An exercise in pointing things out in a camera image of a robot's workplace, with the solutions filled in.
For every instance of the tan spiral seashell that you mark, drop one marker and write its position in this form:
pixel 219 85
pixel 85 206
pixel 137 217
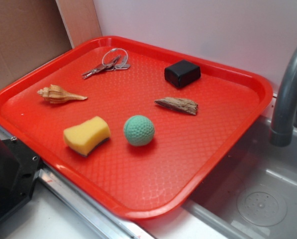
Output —
pixel 57 95

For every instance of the red plastic tray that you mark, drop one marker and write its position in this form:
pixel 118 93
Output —
pixel 134 182

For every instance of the green dimpled ball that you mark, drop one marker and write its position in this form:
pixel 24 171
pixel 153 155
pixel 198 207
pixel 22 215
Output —
pixel 139 130

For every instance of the brown wood bark piece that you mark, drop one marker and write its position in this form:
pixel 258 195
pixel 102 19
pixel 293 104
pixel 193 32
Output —
pixel 181 105

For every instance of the black rectangular block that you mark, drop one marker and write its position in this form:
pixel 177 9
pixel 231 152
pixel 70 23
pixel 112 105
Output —
pixel 182 73

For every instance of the yellow sponge with dark pad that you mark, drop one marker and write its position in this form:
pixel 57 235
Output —
pixel 85 137

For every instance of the grey toy faucet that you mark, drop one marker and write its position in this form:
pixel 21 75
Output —
pixel 284 118

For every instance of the grey plastic sink basin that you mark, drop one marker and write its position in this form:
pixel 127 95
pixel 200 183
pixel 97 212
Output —
pixel 252 192

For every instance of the brown cardboard panel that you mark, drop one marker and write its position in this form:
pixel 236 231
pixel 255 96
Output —
pixel 33 32

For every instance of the keys on wire ring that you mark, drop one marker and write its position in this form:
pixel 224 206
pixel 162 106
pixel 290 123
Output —
pixel 116 59

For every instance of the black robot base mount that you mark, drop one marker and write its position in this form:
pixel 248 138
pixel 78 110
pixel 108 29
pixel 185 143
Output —
pixel 19 169

